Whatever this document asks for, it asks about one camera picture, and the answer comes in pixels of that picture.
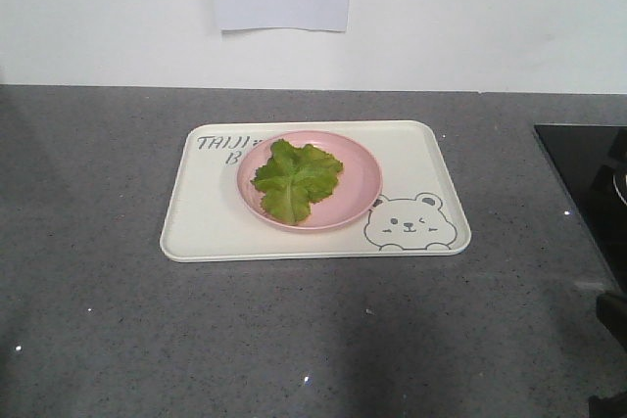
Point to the black gas stove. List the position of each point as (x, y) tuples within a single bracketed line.
[(591, 162)]

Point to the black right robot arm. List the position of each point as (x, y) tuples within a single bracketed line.
[(611, 313)]

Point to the pink round plate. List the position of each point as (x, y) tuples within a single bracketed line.
[(359, 184)]

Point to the green lettuce leaf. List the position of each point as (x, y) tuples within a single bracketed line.
[(295, 178)]

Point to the cream bear serving tray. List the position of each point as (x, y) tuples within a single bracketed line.
[(417, 211)]

